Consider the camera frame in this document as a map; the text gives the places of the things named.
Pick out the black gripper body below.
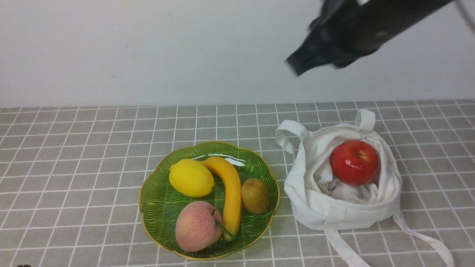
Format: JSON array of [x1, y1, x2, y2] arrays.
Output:
[[308, 0, 382, 69]]

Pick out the pink peach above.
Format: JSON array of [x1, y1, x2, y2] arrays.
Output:
[[175, 201, 222, 252]]

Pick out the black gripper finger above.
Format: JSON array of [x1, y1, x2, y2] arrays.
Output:
[[285, 41, 330, 76]]

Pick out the green glass fruit plate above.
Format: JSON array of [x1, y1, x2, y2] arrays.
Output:
[[138, 141, 281, 261]]

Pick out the red apple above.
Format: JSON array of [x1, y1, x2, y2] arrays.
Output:
[[330, 140, 380, 186]]

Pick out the brown kiwi fruit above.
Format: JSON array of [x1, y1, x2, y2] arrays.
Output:
[[241, 178, 270, 214]]

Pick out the yellow banana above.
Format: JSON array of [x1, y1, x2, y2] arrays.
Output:
[[203, 156, 243, 242]]

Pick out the white cloth bag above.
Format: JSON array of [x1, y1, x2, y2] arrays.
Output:
[[275, 109, 455, 267]]

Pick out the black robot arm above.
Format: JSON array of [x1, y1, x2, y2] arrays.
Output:
[[286, 0, 449, 76]]

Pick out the yellow lemon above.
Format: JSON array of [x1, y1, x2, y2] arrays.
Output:
[[169, 159, 215, 198]]

